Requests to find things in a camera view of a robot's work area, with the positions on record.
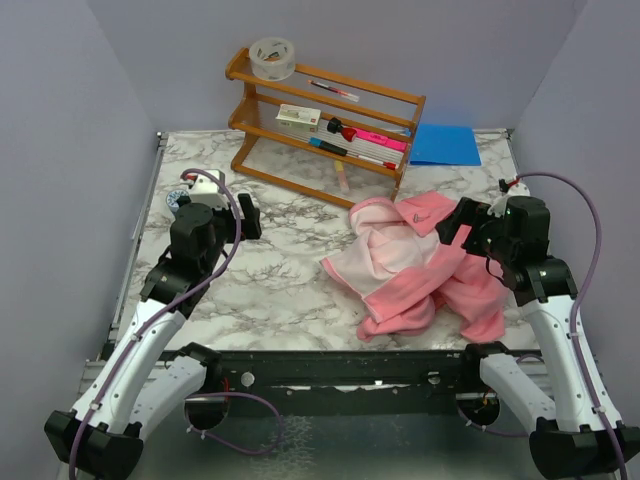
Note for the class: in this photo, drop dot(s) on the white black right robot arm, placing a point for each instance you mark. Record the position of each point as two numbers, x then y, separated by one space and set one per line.
574 430

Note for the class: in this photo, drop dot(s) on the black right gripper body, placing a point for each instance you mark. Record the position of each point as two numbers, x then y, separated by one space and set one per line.
487 232

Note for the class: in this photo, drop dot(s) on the pink zip jacket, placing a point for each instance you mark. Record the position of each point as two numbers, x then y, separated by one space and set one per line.
404 274

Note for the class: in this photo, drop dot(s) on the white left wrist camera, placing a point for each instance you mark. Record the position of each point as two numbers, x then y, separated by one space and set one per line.
202 190

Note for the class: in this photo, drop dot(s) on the black metal base rail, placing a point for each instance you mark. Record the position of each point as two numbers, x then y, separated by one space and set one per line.
342 383

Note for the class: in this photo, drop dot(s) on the pink highlighter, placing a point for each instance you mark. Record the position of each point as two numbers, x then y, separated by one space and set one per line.
381 140

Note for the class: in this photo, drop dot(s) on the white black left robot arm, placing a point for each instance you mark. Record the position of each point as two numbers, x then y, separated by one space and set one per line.
103 433

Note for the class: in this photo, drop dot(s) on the yellow pink glue stick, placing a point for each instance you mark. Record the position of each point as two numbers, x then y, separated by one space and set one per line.
341 175

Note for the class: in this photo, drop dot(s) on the red clear pen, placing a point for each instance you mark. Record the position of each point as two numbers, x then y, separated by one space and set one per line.
342 93

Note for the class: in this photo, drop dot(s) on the white staples box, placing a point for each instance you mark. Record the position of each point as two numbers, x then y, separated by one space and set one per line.
297 117

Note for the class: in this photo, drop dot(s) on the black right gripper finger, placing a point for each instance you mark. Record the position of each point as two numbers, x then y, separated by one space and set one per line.
460 236
463 214

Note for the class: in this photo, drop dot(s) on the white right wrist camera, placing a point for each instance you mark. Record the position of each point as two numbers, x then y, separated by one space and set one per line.
508 189

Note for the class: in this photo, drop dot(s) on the blue folder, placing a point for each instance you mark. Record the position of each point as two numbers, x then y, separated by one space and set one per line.
445 146

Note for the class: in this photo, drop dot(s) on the clear tape roll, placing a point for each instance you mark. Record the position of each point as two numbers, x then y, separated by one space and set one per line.
272 59

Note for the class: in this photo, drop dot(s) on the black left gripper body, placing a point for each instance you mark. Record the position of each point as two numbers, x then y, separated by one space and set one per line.
226 227

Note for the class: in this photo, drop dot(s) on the blue black marker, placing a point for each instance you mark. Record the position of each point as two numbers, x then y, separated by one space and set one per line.
327 146

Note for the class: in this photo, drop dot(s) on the blue white paint jar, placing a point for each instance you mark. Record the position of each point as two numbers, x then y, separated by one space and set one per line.
172 200

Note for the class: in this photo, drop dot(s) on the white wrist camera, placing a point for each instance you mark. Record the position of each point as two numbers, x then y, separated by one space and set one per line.
508 189
202 190

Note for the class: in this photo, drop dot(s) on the wooden three-tier shelf rack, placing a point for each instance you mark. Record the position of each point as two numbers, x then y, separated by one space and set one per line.
283 156

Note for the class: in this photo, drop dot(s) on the white red pen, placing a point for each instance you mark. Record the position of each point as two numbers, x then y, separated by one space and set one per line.
386 164

